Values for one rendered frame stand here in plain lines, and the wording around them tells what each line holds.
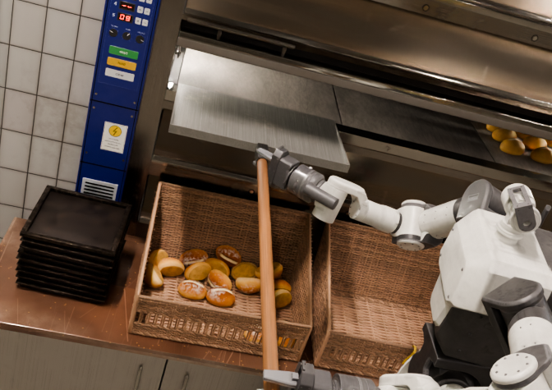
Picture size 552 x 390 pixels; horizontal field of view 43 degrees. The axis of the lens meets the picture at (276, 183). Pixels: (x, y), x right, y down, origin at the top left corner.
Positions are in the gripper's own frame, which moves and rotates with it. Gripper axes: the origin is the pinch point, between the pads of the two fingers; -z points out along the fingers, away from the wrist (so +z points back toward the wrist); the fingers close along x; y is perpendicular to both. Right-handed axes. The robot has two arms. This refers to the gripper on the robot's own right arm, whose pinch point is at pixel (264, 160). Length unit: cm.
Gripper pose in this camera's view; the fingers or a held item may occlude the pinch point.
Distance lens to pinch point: 202.1
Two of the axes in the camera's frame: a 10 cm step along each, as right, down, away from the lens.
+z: 8.1, 4.7, -3.6
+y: 5.2, -3.0, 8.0
